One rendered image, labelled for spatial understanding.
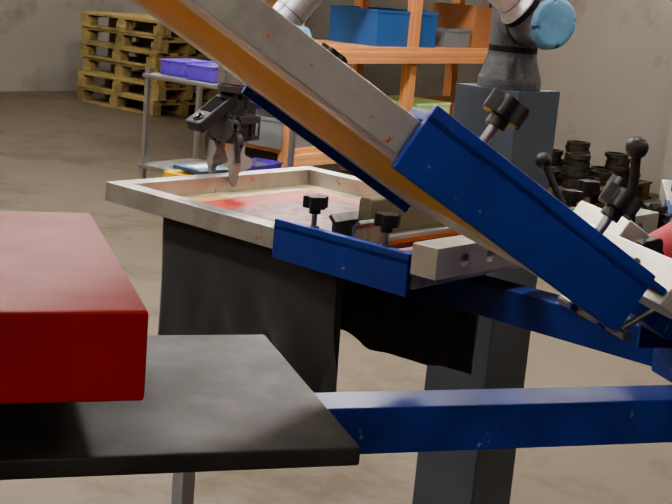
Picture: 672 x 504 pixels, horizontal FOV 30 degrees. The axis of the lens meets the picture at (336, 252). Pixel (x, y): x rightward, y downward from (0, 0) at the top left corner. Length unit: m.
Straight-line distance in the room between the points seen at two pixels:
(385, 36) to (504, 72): 5.93
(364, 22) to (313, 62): 7.78
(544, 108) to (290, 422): 1.78
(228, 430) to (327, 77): 0.42
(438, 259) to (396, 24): 7.13
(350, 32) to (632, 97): 2.36
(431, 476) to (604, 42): 7.21
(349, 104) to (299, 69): 0.06
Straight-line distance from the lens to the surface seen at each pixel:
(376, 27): 8.82
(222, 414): 1.38
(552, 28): 2.86
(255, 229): 2.21
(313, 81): 1.12
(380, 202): 2.16
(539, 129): 3.03
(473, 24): 9.87
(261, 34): 1.10
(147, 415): 1.37
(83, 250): 1.42
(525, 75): 2.99
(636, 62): 9.99
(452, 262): 1.92
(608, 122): 10.11
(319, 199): 2.11
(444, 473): 3.20
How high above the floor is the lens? 1.43
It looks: 12 degrees down
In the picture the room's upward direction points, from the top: 5 degrees clockwise
